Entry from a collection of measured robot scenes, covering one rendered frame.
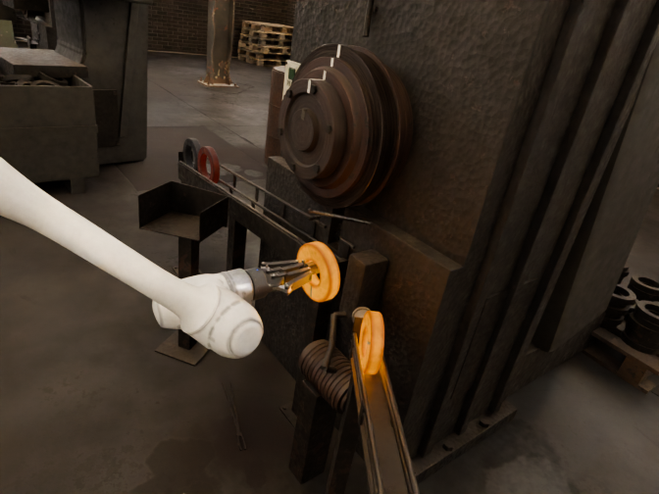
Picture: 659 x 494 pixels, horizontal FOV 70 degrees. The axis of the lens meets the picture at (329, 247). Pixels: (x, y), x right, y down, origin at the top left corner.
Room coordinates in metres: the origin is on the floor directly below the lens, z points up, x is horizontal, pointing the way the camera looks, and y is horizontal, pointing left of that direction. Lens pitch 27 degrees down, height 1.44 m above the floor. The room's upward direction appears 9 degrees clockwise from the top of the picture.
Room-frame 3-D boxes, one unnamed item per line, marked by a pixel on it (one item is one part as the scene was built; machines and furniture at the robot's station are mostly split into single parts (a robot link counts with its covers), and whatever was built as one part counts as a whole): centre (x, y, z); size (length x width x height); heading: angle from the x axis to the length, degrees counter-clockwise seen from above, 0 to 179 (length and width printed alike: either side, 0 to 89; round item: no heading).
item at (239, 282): (0.90, 0.20, 0.83); 0.09 x 0.06 x 0.09; 41
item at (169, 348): (1.64, 0.58, 0.36); 0.26 x 0.20 x 0.72; 76
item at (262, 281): (0.95, 0.14, 0.84); 0.09 x 0.08 x 0.07; 131
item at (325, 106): (1.35, 0.11, 1.11); 0.28 x 0.06 x 0.28; 41
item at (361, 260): (1.25, -0.12, 0.68); 0.11 x 0.08 x 0.24; 131
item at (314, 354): (1.08, -0.08, 0.27); 0.22 x 0.13 x 0.53; 41
